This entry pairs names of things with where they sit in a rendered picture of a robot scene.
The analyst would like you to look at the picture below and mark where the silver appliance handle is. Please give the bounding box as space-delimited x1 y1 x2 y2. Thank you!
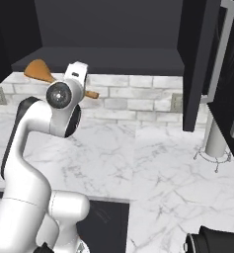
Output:
200 0 234 104

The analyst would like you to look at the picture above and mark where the dark open drawer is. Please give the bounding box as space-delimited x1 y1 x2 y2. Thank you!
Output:
0 190 130 253

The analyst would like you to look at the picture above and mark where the dark open cabinet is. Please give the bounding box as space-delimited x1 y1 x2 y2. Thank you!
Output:
10 0 186 77

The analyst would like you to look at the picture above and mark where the black round appliance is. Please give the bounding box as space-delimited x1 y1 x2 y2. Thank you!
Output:
184 225 234 253

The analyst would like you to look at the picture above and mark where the wooden spoon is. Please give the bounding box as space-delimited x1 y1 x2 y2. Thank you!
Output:
24 58 100 100

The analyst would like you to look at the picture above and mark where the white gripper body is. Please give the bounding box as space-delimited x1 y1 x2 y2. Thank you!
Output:
67 60 90 75

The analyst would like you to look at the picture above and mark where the white paper towel holder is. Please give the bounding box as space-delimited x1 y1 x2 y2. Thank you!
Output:
193 113 232 174

